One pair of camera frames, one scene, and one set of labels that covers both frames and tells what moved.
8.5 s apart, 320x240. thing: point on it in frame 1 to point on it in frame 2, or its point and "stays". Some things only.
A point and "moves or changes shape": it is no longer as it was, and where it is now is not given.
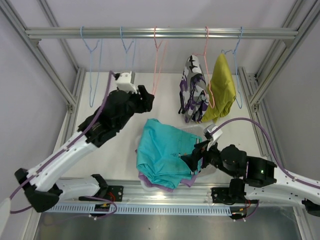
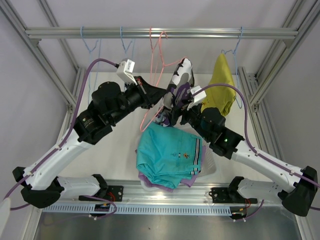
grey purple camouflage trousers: (194, 95) moves or changes shape
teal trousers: (159, 151) stays
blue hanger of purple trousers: (128, 49) stays
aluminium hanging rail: (162, 33) stays
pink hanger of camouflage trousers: (204, 54) to (164, 65)
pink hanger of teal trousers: (157, 48) moves or changes shape
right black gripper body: (212, 157) to (191, 116)
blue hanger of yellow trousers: (234, 52) stays
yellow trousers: (221, 91) stays
